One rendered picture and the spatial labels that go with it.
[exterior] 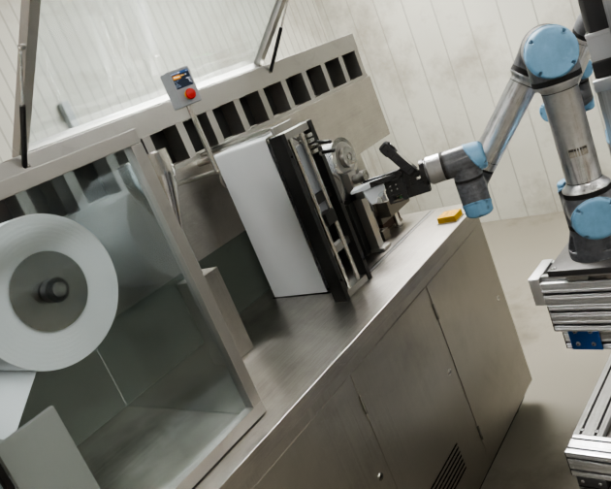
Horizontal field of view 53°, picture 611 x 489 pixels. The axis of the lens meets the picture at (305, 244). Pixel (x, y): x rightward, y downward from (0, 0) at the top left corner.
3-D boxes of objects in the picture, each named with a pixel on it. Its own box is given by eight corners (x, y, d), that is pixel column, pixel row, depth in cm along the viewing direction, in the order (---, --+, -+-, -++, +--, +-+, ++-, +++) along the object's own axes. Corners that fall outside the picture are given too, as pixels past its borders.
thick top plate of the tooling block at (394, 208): (391, 216, 231) (386, 202, 229) (310, 232, 257) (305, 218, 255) (409, 200, 242) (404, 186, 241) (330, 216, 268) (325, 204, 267)
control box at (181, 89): (185, 106, 168) (169, 70, 165) (174, 111, 173) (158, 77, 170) (206, 98, 172) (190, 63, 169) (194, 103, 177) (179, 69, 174)
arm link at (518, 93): (530, 16, 162) (448, 181, 182) (533, 16, 152) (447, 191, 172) (571, 32, 162) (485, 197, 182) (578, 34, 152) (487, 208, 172)
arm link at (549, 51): (617, 217, 165) (562, 15, 151) (631, 237, 151) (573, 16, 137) (569, 230, 169) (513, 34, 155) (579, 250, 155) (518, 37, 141)
